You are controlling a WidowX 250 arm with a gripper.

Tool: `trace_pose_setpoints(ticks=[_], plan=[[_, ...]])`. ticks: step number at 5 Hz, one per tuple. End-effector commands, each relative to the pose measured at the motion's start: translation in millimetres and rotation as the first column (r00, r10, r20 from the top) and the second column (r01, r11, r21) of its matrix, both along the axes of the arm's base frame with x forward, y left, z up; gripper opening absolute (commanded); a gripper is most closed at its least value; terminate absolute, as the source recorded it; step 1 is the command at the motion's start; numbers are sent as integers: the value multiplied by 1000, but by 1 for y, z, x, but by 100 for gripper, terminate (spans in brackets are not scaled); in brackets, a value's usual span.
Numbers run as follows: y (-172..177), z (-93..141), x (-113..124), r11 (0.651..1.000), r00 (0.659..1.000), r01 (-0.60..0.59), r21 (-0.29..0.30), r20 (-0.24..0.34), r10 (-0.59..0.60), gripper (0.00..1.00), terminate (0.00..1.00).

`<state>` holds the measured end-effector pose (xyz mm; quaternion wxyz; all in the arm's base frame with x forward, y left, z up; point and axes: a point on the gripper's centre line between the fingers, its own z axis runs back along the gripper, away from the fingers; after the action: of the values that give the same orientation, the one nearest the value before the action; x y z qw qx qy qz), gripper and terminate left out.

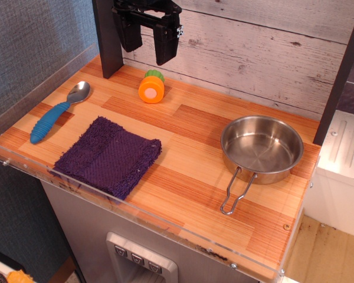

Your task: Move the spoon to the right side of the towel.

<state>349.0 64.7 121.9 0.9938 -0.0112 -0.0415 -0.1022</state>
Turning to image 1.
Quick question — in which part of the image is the grey toy dispenser panel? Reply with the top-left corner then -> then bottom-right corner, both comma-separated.
106,232 -> 179,282

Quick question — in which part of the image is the dark wooden post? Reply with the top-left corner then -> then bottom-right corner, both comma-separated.
92,0 -> 123,79
313,27 -> 354,146

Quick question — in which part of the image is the dark left wooden post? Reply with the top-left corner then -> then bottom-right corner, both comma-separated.
92,0 -> 123,79

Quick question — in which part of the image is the clear acrylic table guard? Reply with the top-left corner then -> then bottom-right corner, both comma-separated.
0,44 -> 319,281

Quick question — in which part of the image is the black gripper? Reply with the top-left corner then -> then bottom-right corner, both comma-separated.
112,1 -> 183,65

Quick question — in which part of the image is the dark right wooden post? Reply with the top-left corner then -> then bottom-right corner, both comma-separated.
313,27 -> 354,146

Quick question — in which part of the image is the white cabinet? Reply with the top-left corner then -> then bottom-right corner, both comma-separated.
303,111 -> 354,235

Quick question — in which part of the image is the orange toy at corner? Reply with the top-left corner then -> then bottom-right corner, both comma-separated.
6,270 -> 34,283

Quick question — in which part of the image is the blue handled metal spoon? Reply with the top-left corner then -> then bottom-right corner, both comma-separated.
29,81 -> 91,144

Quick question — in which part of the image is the stainless steel pan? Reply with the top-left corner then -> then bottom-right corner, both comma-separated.
220,115 -> 304,215

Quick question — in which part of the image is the purple folded towel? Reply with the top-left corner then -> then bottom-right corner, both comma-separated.
53,117 -> 162,200

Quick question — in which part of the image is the orange toy carrot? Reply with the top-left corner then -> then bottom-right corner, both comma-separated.
138,70 -> 165,103

